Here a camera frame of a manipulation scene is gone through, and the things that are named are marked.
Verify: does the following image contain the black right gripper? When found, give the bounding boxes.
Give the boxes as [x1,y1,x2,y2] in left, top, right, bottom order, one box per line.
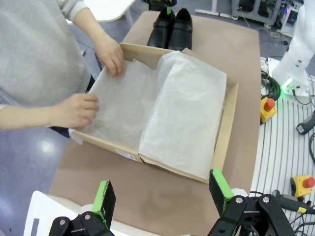
[145,0,178,16]

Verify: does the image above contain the background equipment desk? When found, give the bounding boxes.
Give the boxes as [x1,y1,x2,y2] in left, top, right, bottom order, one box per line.
[195,0,305,28]

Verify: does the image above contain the person's left hand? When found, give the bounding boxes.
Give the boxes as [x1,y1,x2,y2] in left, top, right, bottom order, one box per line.
[94,36,126,79]

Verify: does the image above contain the person's torso in light sweater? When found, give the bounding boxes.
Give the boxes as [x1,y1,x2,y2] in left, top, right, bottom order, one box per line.
[0,0,92,108]

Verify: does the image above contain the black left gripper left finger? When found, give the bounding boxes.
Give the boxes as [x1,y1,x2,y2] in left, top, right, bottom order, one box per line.
[48,179,116,236]

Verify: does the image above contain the brown cardboard shoe box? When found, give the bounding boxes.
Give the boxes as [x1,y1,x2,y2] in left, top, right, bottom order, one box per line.
[70,43,239,185]

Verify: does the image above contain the person's right hand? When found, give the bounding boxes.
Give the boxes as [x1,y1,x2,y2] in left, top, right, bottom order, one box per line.
[49,93,100,129]

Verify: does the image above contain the white side table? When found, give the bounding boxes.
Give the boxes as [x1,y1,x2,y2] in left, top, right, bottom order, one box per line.
[83,0,137,23]

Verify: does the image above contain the black leather shoe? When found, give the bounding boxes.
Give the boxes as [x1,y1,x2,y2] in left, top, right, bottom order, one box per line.
[168,8,193,51]
[147,6,176,49]

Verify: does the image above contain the black and yellow handheld controller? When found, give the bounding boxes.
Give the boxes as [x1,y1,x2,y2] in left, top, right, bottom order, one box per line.
[272,189,315,214]

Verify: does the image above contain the yellow emergency stop button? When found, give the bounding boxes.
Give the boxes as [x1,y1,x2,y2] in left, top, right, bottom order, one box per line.
[290,175,315,199]
[260,97,278,123]

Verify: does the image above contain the person's left forearm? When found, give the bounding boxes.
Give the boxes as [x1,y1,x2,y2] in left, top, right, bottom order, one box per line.
[56,0,111,47]

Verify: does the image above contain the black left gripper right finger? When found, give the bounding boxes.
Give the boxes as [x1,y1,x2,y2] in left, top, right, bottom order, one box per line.
[208,168,297,236]

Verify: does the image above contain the white slatted robot base platform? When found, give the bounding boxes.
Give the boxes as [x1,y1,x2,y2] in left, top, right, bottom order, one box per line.
[250,56,315,236]

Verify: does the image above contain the person's right forearm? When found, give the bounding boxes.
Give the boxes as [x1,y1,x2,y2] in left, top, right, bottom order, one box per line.
[0,104,54,130]

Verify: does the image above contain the white tissue paper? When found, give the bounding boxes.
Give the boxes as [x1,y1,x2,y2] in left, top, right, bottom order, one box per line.
[68,50,227,180]

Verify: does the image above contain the green and black cable bundle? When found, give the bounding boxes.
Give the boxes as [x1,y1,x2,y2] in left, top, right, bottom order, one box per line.
[260,71,282,100]

